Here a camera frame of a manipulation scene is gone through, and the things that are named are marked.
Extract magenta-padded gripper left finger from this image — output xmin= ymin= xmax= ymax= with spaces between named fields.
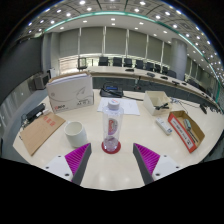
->
xmin=43 ymin=142 xmax=93 ymax=186

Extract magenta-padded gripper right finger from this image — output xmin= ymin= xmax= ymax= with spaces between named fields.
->
xmin=132 ymin=142 xmax=183 ymax=186

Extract clear plastic water bottle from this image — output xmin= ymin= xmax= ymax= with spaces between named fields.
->
xmin=101 ymin=98 xmax=125 ymax=153

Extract white ceramic mug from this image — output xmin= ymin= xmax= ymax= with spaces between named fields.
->
xmin=63 ymin=120 xmax=88 ymax=149

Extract flat round red coaster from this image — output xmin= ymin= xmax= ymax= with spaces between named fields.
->
xmin=101 ymin=140 xmax=122 ymax=155

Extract small white oblong box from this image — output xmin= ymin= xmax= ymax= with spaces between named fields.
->
xmin=155 ymin=116 xmax=174 ymax=136

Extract brown paper envelope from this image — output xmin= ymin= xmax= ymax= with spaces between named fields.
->
xmin=19 ymin=111 xmax=67 ymax=157

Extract open red cardboard box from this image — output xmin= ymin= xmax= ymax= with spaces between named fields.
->
xmin=167 ymin=110 xmax=206 ymax=154

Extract white printed paper sheet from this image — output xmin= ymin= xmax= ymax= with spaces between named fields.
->
xmin=96 ymin=97 xmax=141 ymax=116

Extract open white cardboard box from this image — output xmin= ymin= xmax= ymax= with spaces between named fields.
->
xmin=143 ymin=90 xmax=173 ymax=117

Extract black power strip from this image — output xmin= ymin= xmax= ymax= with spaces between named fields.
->
xmin=24 ymin=102 xmax=47 ymax=123

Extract white copy paper carton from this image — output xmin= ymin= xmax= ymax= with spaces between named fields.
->
xmin=45 ymin=71 xmax=95 ymax=115

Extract black desk phone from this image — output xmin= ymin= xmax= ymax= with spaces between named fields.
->
xmin=99 ymin=83 xmax=124 ymax=98

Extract grey box monitor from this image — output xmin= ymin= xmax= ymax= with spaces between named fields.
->
xmin=33 ymin=73 xmax=51 ymax=90

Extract long curved conference desk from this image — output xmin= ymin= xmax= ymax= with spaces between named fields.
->
xmin=84 ymin=65 xmax=221 ymax=111

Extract row of black office chairs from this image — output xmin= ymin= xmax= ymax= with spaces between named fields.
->
xmin=76 ymin=55 xmax=178 ymax=79

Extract recessed ceiling lights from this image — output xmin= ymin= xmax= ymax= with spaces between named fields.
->
xmin=26 ymin=0 xmax=224 ymax=78

